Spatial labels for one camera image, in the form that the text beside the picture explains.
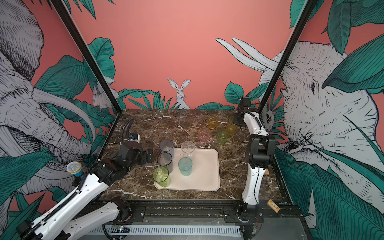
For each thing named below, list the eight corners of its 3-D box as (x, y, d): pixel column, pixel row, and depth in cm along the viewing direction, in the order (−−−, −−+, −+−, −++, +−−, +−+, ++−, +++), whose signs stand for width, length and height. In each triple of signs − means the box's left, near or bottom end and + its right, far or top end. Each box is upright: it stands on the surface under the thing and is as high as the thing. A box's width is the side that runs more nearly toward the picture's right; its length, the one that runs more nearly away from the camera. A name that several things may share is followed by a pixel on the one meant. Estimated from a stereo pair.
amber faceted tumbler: (207, 129, 112) (208, 124, 108) (206, 115, 121) (207, 110, 117) (219, 129, 112) (220, 124, 108) (217, 115, 121) (218, 110, 117)
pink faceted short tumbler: (198, 142, 105) (198, 140, 103) (198, 129, 112) (198, 127, 110) (211, 142, 105) (211, 140, 103) (210, 129, 112) (210, 127, 110)
